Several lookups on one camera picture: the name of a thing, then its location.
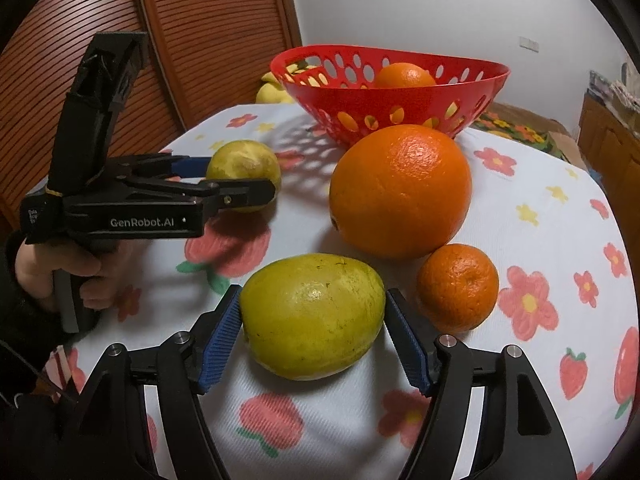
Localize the wooden sideboard cabinet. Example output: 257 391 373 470
577 91 640 261

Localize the medium mandarin orange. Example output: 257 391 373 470
416 244 499 335

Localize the red perforated plastic basket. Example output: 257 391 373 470
270 44 511 148

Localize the large orange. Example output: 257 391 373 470
373 62 436 89
329 125 472 260

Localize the large front orange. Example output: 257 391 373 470
373 62 436 89

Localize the yellow-green oval guava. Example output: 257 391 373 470
240 254 385 382

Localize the large back orange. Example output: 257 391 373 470
329 125 472 260

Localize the cardboard box with cloth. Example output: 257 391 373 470
588 60 639 136

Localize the floral bed blanket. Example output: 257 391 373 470
472 102 587 170

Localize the person's left hand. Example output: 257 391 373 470
13 238 134 312

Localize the brown louvered wardrobe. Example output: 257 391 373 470
1 0 300 220

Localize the yellow plush toy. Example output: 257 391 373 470
255 72 295 104

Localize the white wall switch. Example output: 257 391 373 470
518 37 540 53

